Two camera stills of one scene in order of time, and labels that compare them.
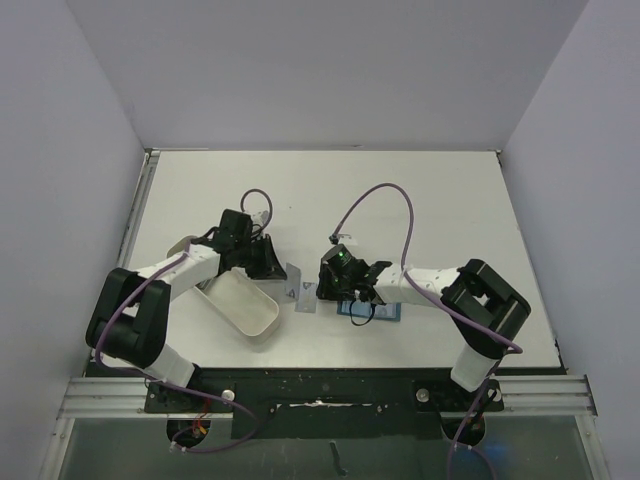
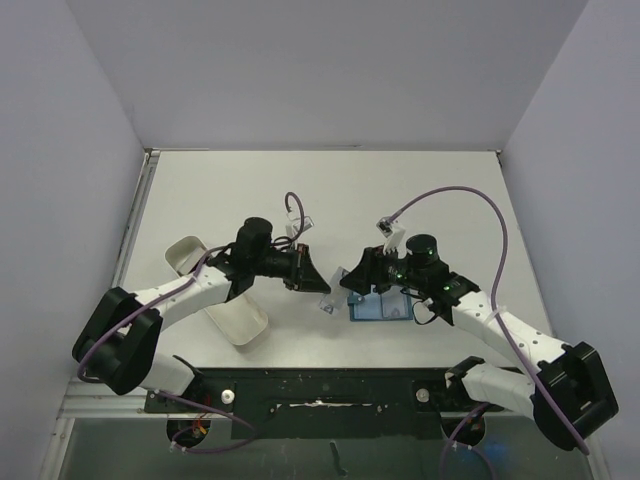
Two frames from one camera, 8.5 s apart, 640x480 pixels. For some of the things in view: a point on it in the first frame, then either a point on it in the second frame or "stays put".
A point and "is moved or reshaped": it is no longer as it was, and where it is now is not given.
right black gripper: (326, 282) → (375, 270)
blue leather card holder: (381, 311) is moved or reshaped
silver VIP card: (306, 301) is moved or reshaped
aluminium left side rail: (150, 160) stays put
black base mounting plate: (332, 402) stays put
